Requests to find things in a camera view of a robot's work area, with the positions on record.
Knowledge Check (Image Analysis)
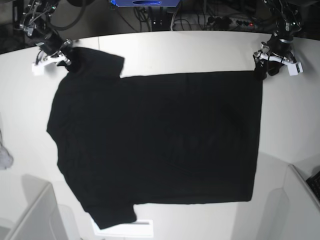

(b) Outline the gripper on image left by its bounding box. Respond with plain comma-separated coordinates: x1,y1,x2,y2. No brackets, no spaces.
34,32,75,73

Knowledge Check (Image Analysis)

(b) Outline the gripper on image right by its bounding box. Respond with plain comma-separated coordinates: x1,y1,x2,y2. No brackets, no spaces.
253,34,295,81

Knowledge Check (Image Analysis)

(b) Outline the black T-shirt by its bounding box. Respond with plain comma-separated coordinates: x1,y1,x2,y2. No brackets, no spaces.
47,47,263,229

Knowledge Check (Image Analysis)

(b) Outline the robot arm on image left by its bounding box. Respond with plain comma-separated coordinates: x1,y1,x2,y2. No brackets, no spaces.
19,0,80,76

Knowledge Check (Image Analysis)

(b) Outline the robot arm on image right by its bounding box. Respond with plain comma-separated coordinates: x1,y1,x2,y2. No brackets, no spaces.
253,0,303,81

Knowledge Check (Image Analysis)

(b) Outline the white power strip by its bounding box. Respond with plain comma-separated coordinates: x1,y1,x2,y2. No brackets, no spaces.
206,15,256,31

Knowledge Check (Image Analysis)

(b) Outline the blue device at top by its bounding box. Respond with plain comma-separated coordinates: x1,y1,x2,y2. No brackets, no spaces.
110,0,180,8

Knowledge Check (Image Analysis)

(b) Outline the grey cloth at left edge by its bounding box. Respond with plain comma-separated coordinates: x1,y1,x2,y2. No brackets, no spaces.
0,119,14,170

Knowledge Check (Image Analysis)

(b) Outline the black keyboard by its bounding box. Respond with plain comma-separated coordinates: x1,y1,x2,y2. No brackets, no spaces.
306,172,320,201

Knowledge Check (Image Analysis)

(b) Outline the white partition lower right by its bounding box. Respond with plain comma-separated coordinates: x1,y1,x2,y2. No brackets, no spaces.
282,165,320,240

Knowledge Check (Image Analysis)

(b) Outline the white box lower left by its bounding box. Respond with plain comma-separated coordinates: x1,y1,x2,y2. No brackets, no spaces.
0,177,69,240

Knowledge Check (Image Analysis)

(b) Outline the white slotted tray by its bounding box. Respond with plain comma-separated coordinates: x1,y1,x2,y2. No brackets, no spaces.
91,219,154,238

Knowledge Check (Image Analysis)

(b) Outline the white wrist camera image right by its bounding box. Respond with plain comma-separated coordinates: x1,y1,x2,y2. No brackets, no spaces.
283,61,303,76

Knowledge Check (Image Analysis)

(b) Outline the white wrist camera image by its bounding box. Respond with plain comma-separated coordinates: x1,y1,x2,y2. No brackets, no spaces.
31,60,57,77
283,61,303,76

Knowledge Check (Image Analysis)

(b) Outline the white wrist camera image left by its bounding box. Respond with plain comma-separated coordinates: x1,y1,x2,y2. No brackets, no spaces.
31,60,57,77

